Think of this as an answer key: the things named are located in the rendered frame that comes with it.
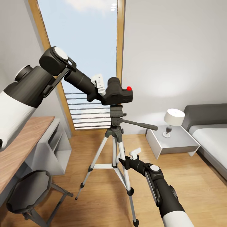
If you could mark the nightstand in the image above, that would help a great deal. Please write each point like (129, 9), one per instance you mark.
(179, 141)

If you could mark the bed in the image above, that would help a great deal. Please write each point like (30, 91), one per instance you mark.
(207, 124)

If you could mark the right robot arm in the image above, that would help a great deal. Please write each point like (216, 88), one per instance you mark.
(165, 196)

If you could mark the camera tripod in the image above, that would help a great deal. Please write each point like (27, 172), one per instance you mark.
(115, 130)

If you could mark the desk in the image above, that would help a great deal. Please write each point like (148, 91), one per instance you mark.
(41, 145)

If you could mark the fixed window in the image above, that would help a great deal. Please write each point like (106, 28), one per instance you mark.
(90, 32)

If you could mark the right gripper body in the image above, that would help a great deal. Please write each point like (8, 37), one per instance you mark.
(130, 163)

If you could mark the digital camera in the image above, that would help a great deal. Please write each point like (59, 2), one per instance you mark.
(114, 94)

